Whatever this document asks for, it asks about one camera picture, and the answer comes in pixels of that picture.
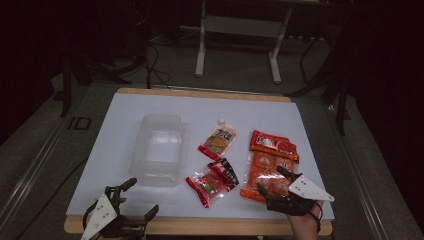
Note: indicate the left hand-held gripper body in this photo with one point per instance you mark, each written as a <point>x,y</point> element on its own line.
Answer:
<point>100,215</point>

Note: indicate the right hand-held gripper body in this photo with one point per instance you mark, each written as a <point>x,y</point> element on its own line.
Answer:
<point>308,190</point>

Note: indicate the large orange snack packet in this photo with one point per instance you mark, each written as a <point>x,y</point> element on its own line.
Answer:
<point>266,160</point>

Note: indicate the clear plastic container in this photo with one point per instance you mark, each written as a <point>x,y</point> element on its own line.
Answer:
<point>156,150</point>

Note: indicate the red and black snack packet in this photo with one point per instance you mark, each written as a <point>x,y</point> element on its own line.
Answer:
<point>210,185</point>

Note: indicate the person's left hand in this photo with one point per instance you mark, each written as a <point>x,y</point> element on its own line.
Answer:
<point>122,200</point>

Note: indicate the person's right hand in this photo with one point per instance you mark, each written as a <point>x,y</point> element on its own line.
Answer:
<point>305,226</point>

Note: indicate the beige snack packet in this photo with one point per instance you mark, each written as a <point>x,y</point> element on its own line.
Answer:
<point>218,141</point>

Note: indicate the black stand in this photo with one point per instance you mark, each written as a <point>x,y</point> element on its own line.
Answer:
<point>66,86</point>
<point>340,100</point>

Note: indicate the metal floor rail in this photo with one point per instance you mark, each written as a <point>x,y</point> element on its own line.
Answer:
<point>30,173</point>
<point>363,180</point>

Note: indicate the white metal table frame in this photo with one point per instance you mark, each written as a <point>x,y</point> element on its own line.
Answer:
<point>240,26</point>

